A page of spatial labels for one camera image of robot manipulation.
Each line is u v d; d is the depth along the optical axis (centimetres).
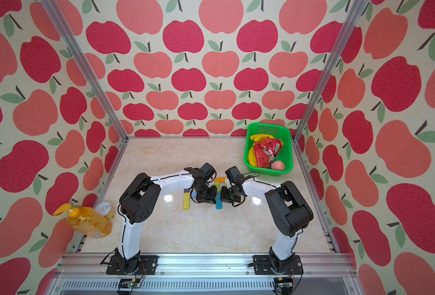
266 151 101
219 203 91
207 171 80
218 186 85
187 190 96
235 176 77
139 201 53
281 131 114
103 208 84
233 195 80
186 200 92
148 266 75
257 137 108
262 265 73
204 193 82
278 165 99
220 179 82
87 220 70
